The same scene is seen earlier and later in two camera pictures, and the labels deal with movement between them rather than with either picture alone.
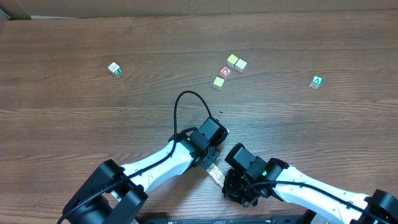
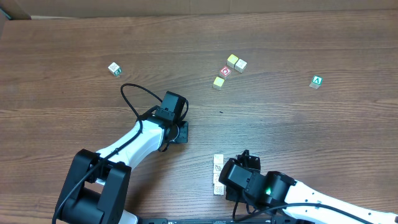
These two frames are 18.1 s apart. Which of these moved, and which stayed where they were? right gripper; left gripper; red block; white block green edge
Moved: left gripper
Stayed: red block; right gripper; white block green edge
